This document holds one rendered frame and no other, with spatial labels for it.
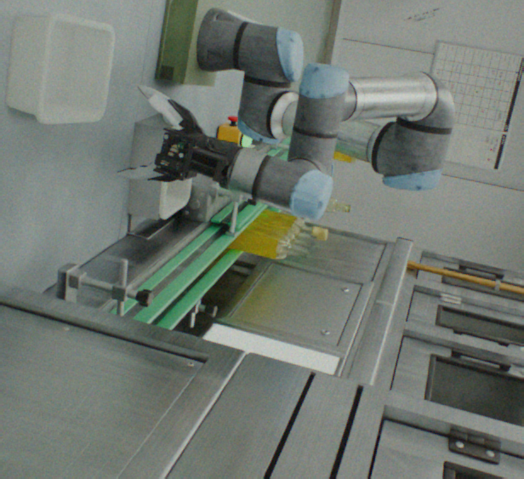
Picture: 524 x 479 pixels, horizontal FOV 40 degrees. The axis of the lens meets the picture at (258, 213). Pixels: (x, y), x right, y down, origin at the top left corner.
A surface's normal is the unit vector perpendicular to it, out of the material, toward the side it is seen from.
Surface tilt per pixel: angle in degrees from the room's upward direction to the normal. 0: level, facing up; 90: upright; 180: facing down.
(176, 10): 90
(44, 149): 0
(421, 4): 90
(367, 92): 39
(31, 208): 0
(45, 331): 90
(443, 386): 90
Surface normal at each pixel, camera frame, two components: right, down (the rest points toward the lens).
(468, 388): 0.14, -0.94
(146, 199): -0.29, 0.28
